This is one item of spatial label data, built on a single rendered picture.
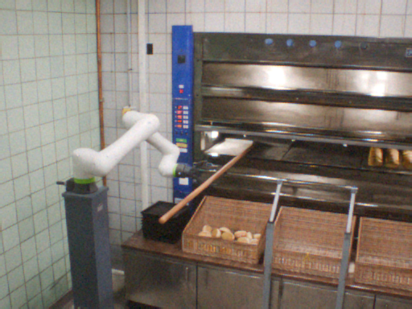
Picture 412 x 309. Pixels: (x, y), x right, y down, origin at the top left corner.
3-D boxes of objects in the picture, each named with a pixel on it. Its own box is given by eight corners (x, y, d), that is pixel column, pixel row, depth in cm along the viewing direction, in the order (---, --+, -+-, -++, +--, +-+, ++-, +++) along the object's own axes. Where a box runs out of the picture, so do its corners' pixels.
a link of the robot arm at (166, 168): (159, 179, 322) (154, 172, 313) (164, 162, 327) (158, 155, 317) (178, 181, 317) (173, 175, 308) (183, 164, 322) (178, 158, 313)
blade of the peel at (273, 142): (288, 147, 387) (288, 144, 386) (224, 141, 406) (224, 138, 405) (296, 138, 420) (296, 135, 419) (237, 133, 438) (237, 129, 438)
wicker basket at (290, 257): (278, 239, 357) (280, 205, 350) (352, 249, 338) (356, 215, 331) (261, 267, 313) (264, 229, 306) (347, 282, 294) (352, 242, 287)
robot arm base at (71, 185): (51, 190, 272) (51, 180, 270) (65, 183, 286) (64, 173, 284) (90, 195, 265) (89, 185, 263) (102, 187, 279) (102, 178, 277)
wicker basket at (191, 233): (203, 227, 378) (204, 195, 371) (273, 237, 360) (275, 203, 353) (180, 252, 334) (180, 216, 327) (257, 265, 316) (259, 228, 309)
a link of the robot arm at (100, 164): (94, 165, 247) (160, 110, 276) (76, 159, 258) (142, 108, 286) (104, 183, 254) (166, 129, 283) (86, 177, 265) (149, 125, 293)
